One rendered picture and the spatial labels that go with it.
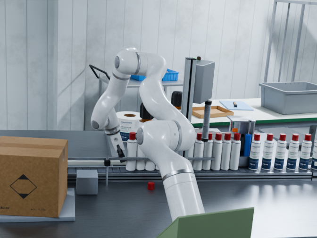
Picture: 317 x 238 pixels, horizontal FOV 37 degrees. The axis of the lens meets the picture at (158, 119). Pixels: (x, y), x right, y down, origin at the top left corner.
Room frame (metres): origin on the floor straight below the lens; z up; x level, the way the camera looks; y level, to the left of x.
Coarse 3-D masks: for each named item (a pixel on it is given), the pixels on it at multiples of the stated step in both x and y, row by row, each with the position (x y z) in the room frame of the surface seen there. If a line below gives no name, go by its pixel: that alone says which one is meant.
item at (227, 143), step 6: (228, 138) 2.41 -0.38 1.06; (228, 144) 2.40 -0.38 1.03; (222, 150) 2.42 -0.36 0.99; (228, 150) 2.40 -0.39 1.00; (222, 156) 2.41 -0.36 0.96; (228, 156) 2.41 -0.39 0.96; (222, 162) 2.41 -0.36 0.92; (228, 162) 2.41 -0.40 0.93; (222, 168) 2.41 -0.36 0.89; (228, 168) 2.42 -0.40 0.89
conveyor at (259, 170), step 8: (72, 168) 2.29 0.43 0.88; (80, 168) 2.29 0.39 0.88; (88, 168) 2.30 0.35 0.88; (96, 168) 2.31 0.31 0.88; (104, 168) 2.32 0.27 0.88; (112, 168) 2.33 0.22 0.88; (120, 168) 2.33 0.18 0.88; (240, 168) 2.46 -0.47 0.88; (272, 168) 2.49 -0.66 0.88; (296, 168) 2.52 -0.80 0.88
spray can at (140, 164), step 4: (140, 152) 2.31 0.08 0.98; (136, 156) 2.33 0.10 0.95; (140, 156) 2.31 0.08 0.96; (144, 156) 2.32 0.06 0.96; (136, 160) 2.33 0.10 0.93; (140, 160) 2.31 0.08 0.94; (144, 160) 2.33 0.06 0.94; (136, 164) 2.32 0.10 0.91; (140, 164) 2.31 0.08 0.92; (144, 164) 2.33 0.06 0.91; (136, 168) 2.32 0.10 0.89; (140, 168) 2.31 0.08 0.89; (144, 168) 2.33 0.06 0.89
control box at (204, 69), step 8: (200, 64) 2.22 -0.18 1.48; (208, 64) 2.26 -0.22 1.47; (200, 72) 2.21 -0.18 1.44; (208, 72) 2.27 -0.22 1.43; (200, 80) 2.21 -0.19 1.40; (208, 80) 2.28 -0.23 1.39; (200, 88) 2.21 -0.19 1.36; (208, 88) 2.29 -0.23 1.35; (200, 96) 2.21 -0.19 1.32; (208, 96) 2.30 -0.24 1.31
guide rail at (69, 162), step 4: (68, 164) 2.29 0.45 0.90; (72, 164) 2.30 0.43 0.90; (76, 164) 2.30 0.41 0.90; (80, 164) 2.30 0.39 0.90; (84, 164) 2.31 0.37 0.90; (88, 164) 2.31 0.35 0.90; (92, 164) 2.32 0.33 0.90; (96, 164) 2.32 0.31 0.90; (100, 164) 2.33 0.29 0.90; (112, 164) 2.34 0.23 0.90; (116, 164) 2.34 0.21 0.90; (120, 164) 2.35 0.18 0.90; (124, 164) 2.35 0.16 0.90
